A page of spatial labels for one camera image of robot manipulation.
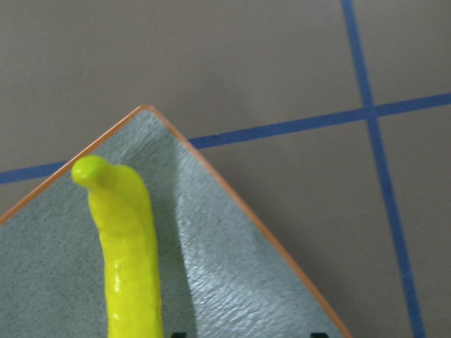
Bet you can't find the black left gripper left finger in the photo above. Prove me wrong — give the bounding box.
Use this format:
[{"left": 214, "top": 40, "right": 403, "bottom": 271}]
[{"left": 171, "top": 332, "right": 187, "bottom": 338}]

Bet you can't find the bright yellow-green banana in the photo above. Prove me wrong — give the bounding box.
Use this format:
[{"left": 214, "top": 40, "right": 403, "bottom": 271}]
[{"left": 71, "top": 155, "right": 164, "bottom": 337}]

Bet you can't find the blue square plate orange rim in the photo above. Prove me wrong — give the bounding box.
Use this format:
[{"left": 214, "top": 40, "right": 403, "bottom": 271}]
[{"left": 1, "top": 106, "right": 350, "bottom": 337}]

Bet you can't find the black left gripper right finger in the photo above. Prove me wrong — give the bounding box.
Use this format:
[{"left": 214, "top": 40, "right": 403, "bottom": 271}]
[{"left": 309, "top": 332, "right": 329, "bottom": 338}]

